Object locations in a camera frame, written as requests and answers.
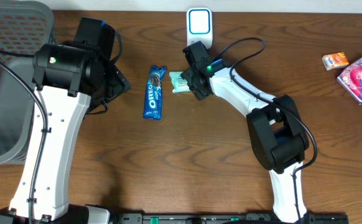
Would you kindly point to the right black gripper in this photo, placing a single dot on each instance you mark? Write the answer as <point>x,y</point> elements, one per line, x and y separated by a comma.
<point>193,81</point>

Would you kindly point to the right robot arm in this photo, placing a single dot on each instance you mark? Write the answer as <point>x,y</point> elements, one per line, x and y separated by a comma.
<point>277,134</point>

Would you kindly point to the red purple snack packet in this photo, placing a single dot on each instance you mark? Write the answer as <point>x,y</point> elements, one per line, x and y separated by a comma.
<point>351,80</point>

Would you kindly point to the blue Oreo cookie pack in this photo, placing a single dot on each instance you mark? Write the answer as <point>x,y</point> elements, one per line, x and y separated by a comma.
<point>153,97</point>

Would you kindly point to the small orange tissue pack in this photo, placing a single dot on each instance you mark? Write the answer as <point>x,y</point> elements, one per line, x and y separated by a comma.
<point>336,60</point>

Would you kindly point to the grey plastic mesh basket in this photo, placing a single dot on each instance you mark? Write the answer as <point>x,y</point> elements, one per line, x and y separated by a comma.
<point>25,26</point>

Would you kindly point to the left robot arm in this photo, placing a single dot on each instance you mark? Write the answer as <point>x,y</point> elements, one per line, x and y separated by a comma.
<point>72,80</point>

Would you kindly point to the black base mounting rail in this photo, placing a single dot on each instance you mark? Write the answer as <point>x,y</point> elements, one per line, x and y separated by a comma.
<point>260,218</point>

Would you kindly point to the white barcode scanner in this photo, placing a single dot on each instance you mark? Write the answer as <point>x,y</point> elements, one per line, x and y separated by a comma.
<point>199,26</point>

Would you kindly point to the teal wet wipes pack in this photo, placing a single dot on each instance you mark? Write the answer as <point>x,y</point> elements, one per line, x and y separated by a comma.
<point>179,83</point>

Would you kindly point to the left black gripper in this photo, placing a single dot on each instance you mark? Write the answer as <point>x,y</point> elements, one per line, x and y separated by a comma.
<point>119,83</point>

